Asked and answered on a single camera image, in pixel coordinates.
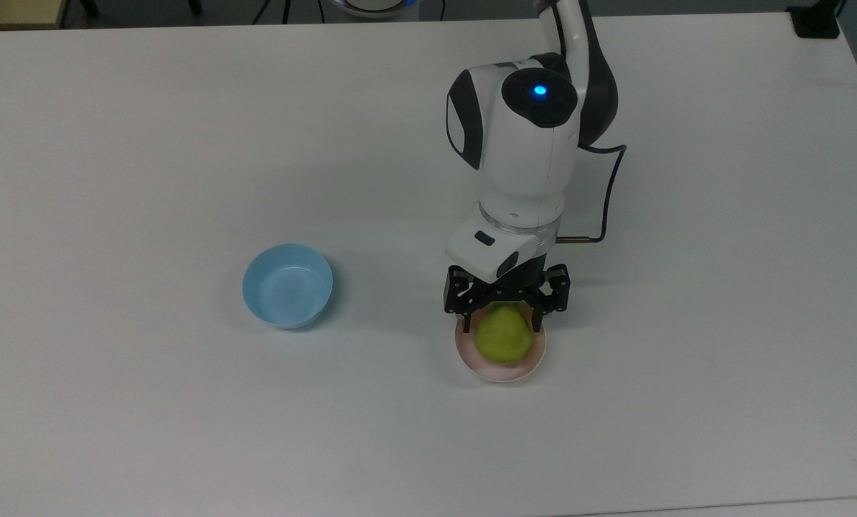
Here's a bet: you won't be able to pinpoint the tan wooden furniture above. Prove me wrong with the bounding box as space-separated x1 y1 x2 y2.
0 0 69 31

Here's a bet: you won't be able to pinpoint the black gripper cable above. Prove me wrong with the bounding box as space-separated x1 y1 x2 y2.
554 142 629 246

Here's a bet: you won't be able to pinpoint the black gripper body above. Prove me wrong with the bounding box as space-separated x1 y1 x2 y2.
470 247 550 304

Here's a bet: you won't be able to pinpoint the blue plastic bowl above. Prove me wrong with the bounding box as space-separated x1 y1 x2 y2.
241 243 334 330

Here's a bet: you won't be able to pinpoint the pink plastic bowl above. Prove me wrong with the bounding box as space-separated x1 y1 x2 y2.
454 309 548 384

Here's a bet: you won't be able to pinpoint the black tripod legs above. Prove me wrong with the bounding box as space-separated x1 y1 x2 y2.
251 0 329 25

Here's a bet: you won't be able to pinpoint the black table corner clamp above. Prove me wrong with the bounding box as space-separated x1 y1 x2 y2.
786 0 844 39

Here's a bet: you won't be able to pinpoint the green pear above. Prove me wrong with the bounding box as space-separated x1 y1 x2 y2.
474 302 534 365

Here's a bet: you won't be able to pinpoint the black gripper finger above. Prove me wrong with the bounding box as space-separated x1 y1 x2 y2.
442 265 484 336
532 264 571 333

